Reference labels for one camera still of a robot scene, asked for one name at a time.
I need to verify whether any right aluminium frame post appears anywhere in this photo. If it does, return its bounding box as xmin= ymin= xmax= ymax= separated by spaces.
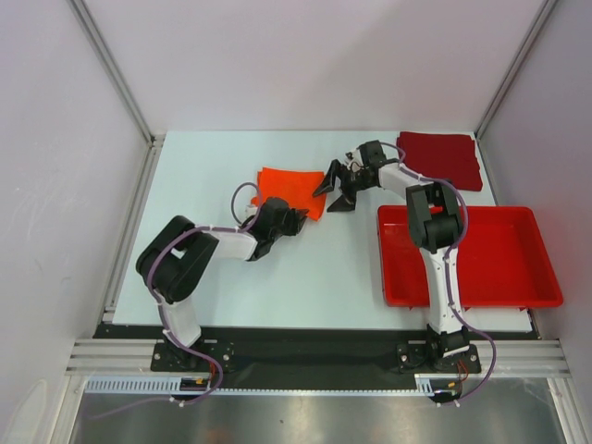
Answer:
xmin=474 ymin=0 xmax=561 ymax=140

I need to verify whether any left aluminium frame post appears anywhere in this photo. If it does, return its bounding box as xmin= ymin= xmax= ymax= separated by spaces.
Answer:
xmin=67 ymin=0 xmax=155 ymax=147

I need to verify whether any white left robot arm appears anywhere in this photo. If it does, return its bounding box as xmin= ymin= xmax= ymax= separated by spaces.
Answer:
xmin=135 ymin=197 xmax=309 ymax=370

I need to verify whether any aluminium frame post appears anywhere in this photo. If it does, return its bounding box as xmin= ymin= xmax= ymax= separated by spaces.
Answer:
xmin=474 ymin=0 xmax=561 ymax=140
xmin=67 ymin=0 xmax=155 ymax=147

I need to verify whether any orange t shirt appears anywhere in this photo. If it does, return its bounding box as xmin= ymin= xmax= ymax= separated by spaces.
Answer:
xmin=257 ymin=167 xmax=326 ymax=222

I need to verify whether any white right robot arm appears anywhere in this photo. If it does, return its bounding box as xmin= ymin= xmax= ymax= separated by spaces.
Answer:
xmin=313 ymin=141 xmax=470 ymax=371

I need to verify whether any aluminium front rail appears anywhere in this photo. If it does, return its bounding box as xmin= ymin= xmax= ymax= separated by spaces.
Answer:
xmin=66 ymin=339 xmax=571 ymax=378

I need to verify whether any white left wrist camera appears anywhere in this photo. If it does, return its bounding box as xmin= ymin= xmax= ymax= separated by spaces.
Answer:
xmin=244 ymin=204 xmax=258 ymax=218

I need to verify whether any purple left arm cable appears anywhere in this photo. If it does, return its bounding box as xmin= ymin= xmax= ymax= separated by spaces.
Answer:
xmin=147 ymin=182 xmax=265 ymax=408

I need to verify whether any red plastic tray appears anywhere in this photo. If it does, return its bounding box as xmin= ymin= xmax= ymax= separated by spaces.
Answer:
xmin=377 ymin=205 xmax=563 ymax=309

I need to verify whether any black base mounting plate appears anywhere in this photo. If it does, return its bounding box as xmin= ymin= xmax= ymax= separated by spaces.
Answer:
xmin=93 ymin=324 xmax=537 ymax=388

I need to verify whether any grey slotted cable duct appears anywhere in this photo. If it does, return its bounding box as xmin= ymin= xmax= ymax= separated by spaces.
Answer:
xmin=84 ymin=375 xmax=460 ymax=398

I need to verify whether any folded dark red t shirt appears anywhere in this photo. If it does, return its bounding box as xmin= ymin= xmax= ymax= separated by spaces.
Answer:
xmin=397 ymin=131 xmax=483 ymax=191

